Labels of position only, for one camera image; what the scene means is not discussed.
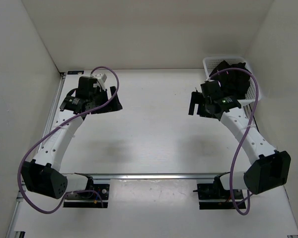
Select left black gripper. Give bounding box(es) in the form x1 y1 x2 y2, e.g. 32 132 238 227
89 86 122 115

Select black sport shorts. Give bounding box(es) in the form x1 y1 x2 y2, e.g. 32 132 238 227
210 60 250 100

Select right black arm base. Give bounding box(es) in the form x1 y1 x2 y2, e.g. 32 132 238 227
193 176 234 210

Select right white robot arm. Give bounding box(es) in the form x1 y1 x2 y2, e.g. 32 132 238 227
189 92 291 198

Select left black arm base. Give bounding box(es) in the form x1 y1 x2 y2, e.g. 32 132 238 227
63 180 110 209

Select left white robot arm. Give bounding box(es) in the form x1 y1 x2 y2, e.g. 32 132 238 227
18 83 122 199

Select white perforated plastic basket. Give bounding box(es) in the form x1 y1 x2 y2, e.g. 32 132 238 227
203 56 256 107

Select blue label sticker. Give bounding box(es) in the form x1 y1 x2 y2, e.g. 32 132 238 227
67 70 84 75

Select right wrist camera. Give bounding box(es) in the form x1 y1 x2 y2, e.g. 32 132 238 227
201 80 223 98

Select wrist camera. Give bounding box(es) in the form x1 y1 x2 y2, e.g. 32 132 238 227
75 73 107 99
201 80 223 98

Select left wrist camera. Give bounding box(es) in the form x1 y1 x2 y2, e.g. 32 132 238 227
75 73 107 99

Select aluminium left side rail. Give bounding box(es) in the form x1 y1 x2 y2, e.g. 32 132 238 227
5 72 67 238

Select aluminium front rail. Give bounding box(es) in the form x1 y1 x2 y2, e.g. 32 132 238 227
91 173 219 180

